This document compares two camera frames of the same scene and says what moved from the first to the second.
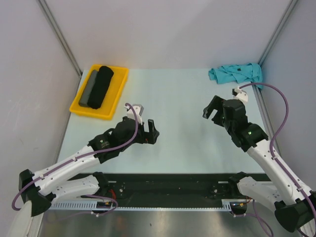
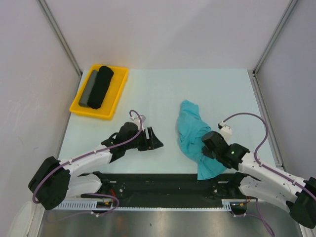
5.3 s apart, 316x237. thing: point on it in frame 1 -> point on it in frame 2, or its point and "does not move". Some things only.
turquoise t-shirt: x=250 y=72 -> x=191 y=128
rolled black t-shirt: x=104 y=75 does not move
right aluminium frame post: x=277 y=32 does not move
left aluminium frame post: x=60 y=36 does not move
